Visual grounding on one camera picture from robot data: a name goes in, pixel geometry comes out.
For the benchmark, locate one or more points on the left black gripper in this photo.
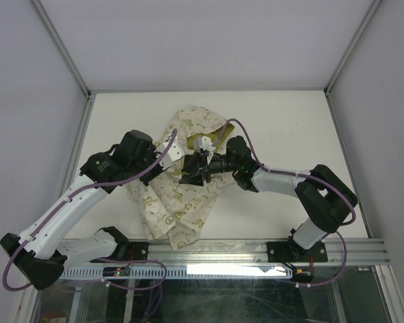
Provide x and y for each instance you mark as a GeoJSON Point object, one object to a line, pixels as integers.
{"type": "Point", "coordinates": [146, 180]}

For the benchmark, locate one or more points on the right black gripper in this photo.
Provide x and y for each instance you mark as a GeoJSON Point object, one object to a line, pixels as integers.
{"type": "Point", "coordinates": [196, 174]}

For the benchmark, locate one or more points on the cream green printed jacket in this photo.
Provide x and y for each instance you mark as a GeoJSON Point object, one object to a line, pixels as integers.
{"type": "Point", "coordinates": [180, 210]}

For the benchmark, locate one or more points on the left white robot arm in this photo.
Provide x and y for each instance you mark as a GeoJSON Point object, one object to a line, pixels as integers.
{"type": "Point", "coordinates": [39, 255]}

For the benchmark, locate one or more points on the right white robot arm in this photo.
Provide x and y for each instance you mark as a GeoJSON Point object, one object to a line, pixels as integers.
{"type": "Point", "coordinates": [329, 203]}

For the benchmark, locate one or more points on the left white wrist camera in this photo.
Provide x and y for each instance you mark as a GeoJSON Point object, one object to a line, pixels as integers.
{"type": "Point", "coordinates": [170, 152]}

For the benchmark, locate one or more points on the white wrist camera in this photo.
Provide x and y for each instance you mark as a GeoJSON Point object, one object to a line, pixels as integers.
{"type": "Point", "coordinates": [204, 146]}
{"type": "Point", "coordinates": [170, 152]}

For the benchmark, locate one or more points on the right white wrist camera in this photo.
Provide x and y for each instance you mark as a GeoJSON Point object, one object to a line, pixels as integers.
{"type": "Point", "coordinates": [204, 146]}

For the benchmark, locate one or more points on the left aluminium frame post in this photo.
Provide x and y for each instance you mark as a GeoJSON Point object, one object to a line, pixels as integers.
{"type": "Point", "coordinates": [49, 27]}

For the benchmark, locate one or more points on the aluminium frame post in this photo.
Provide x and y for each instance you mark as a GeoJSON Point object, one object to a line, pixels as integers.
{"type": "Point", "coordinates": [353, 44]}
{"type": "Point", "coordinates": [49, 27]}

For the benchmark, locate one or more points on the aluminium mounting rail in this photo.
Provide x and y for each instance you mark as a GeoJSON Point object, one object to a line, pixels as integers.
{"type": "Point", "coordinates": [352, 252]}

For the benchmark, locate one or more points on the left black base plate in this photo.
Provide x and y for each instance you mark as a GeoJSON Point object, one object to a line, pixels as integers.
{"type": "Point", "coordinates": [131, 250]}

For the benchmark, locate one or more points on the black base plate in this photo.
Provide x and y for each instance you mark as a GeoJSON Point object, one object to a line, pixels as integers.
{"type": "Point", "coordinates": [131, 250]}
{"type": "Point", "coordinates": [285, 251]}

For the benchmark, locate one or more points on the slotted grey cable duct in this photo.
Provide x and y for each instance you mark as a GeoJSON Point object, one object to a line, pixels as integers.
{"type": "Point", "coordinates": [190, 271]}

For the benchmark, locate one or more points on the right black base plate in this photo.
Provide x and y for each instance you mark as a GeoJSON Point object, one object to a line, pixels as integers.
{"type": "Point", "coordinates": [285, 251]}

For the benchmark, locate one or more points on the right aluminium frame post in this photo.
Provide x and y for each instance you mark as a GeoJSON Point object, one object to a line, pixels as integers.
{"type": "Point", "coordinates": [353, 44]}

